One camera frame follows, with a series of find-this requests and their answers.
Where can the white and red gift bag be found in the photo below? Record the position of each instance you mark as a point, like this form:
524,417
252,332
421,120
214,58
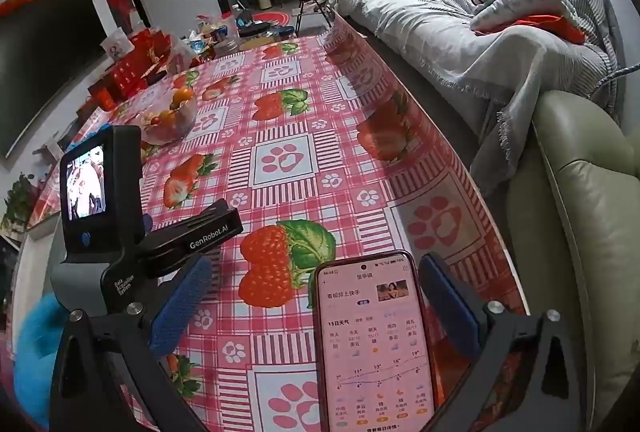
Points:
116,45

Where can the round red rug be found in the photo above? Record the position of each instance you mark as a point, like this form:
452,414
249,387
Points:
272,17

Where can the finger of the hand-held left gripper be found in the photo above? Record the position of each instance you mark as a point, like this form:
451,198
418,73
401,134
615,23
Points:
210,213

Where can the green leather sofa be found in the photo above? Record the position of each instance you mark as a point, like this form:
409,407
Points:
590,262

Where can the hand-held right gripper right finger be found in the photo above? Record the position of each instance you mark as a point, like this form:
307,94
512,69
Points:
450,307

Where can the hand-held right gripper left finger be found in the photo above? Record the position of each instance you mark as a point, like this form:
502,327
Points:
180,307

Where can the clear glass bowl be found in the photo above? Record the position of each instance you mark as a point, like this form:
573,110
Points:
175,127

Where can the red checked strawberry tablecloth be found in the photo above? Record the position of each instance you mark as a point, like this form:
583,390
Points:
300,151

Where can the red cased smartphone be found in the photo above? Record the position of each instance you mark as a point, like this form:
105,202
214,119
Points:
375,352

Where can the red cloth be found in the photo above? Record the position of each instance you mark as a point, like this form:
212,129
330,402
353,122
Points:
555,27

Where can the black television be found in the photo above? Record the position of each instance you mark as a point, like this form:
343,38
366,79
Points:
45,61

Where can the orange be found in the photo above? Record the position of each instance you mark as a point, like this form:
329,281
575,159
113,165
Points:
182,97

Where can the stack of red gift boxes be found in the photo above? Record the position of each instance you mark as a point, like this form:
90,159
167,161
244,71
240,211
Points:
125,74

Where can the folding chair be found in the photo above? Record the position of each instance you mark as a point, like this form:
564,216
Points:
315,4

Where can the green potted plant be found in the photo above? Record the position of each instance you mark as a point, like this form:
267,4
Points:
20,202

